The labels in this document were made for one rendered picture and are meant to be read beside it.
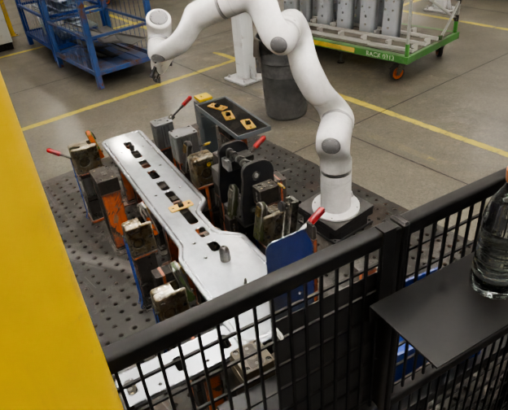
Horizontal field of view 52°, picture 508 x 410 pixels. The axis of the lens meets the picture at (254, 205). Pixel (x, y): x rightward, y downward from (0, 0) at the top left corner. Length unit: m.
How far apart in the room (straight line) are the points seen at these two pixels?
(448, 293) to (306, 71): 1.11
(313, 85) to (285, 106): 2.86
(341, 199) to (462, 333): 1.31
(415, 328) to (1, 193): 0.57
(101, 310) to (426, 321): 1.37
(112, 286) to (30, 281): 1.64
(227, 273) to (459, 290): 0.81
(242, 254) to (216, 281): 0.13
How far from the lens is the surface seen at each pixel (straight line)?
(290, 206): 1.39
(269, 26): 1.68
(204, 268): 1.51
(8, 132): 0.32
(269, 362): 1.18
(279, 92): 4.57
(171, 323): 0.60
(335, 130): 1.79
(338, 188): 1.97
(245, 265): 1.50
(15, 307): 0.38
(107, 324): 1.87
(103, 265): 2.12
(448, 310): 0.78
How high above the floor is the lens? 1.98
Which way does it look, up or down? 34 degrees down
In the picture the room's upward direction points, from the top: 6 degrees counter-clockwise
